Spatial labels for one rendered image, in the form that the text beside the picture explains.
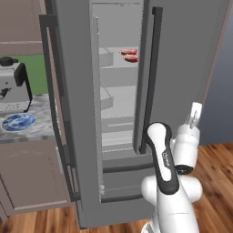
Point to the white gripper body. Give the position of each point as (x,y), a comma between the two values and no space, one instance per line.
(197,108)

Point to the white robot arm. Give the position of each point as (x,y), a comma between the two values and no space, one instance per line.
(170,197)

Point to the grey fridge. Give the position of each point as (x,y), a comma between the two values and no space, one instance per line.
(185,54)

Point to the grey plain fridge door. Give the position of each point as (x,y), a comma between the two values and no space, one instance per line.
(185,54)

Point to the red raw steak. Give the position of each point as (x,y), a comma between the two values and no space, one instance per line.
(131,57)

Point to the grey fridge door bin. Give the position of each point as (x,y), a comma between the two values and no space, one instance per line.
(106,100)
(105,57)

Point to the grey fridge door with bins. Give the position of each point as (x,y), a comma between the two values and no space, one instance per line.
(79,91)

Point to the brown base cupboard door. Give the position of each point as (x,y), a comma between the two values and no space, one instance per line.
(30,179)

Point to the grey freezer drawer front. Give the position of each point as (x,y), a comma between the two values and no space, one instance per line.
(121,183)

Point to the blue patterned plate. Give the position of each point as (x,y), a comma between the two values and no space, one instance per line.
(18,122)

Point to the silver black coffee machine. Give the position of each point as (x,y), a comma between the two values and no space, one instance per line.
(13,88)

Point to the brown wall cupboard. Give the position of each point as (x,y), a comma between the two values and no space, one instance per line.
(18,21)

